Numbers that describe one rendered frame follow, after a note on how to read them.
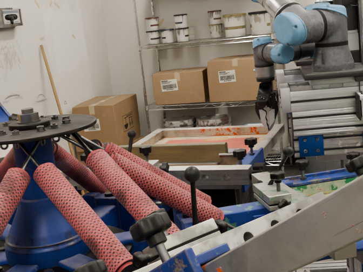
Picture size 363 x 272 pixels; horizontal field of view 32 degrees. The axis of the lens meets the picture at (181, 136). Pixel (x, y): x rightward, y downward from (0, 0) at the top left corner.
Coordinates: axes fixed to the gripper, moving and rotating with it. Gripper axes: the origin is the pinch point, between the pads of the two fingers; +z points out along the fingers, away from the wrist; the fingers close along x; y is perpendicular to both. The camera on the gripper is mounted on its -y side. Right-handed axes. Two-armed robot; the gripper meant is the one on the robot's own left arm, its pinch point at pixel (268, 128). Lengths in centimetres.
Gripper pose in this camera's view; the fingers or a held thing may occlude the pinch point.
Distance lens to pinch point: 252.8
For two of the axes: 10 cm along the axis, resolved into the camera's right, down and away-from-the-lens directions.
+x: -9.4, 0.3, 3.4
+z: 1.2, 9.7, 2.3
